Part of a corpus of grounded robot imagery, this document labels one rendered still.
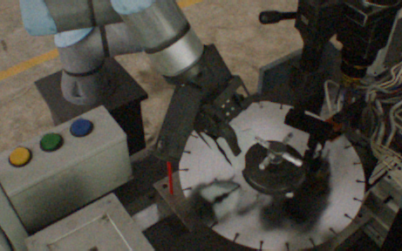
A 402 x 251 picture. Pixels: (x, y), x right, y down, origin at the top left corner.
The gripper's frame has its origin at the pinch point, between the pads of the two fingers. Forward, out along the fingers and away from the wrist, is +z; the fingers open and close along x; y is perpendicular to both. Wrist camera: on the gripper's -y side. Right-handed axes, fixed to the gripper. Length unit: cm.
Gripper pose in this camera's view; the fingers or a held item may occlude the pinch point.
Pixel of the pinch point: (235, 166)
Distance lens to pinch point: 72.1
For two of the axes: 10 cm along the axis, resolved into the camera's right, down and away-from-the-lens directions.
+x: -5.8, -1.4, 8.0
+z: 4.9, 7.3, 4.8
